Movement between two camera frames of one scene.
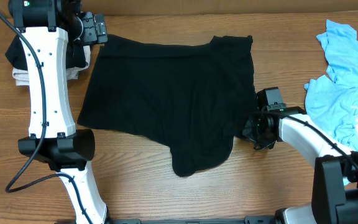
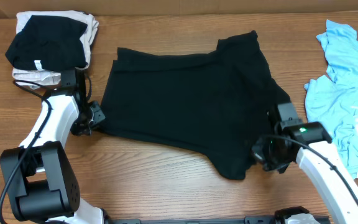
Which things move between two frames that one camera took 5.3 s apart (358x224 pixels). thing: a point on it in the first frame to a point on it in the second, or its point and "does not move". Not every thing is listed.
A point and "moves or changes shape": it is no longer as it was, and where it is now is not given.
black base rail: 248,219 does not move
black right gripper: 247,132 to 257,150
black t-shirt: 197,96 moves or changes shape
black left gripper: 92,37 to 78,129
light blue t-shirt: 345,108 does not move
